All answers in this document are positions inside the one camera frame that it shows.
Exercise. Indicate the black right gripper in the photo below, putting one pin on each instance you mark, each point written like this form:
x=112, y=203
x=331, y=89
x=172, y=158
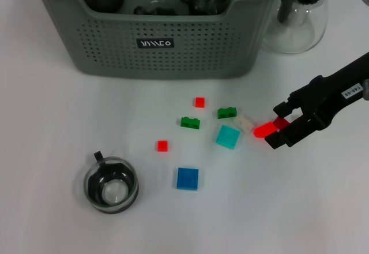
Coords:
x=331, y=98

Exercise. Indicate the teal square toy block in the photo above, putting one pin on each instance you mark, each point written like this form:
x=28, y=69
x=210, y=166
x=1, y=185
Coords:
x=228, y=137

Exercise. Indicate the small red square block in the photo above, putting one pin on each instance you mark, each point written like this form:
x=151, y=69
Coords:
x=162, y=146
x=200, y=102

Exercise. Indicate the blue square toy block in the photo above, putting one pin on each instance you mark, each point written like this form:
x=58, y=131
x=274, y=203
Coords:
x=188, y=179

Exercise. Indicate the grey-green perforated storage bin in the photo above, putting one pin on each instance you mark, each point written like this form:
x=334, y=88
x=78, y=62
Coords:
x=115, y=49

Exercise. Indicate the dark red toy brick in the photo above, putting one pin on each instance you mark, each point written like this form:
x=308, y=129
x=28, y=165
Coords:
x=281, y=122

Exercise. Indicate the bright red toy brick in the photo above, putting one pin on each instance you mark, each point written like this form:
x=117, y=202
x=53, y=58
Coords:
x=263, y=130

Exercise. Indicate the white toy brick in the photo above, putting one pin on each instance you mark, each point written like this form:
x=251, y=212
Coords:
x=243, y=123

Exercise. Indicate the green toy brick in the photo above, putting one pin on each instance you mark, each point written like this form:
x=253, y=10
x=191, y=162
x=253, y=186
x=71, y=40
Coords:
x=190, y=122
x=227, y=113

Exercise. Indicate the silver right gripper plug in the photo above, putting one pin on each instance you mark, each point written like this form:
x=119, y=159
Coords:
x=366, y=89

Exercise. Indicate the glass carafe with black lid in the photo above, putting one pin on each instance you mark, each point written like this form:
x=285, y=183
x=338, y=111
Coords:
x=314, y=20

